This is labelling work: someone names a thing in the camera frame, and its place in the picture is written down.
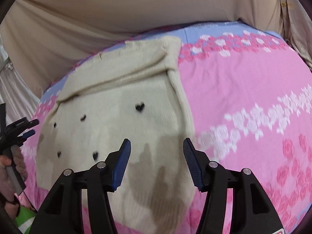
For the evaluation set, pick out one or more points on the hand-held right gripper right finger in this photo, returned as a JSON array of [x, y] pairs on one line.
[[191, 165]]

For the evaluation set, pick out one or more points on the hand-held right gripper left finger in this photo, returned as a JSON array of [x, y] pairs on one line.
[[121, 165]]

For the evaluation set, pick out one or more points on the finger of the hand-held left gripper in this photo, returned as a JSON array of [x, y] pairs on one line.
[[29, 134], [34, 122]]

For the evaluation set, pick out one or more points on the cream sweater with black hearts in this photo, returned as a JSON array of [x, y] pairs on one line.
[[109, 117]]

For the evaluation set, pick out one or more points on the person's left hand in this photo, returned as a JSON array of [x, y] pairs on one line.
[[18, 158]]

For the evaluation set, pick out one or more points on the white satin curtain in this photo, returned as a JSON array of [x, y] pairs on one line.
[[14, 95]]

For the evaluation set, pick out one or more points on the pink floral blanket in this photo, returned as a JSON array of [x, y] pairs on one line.
[[238, 97]]

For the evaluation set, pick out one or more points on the green striped cloth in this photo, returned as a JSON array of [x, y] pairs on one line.
[[24, 218]]

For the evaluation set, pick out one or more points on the beige backdrop cloth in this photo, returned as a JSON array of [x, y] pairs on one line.
[[121, 9]]

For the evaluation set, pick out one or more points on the pale floral cloth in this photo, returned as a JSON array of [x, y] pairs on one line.
[[298, 24]]

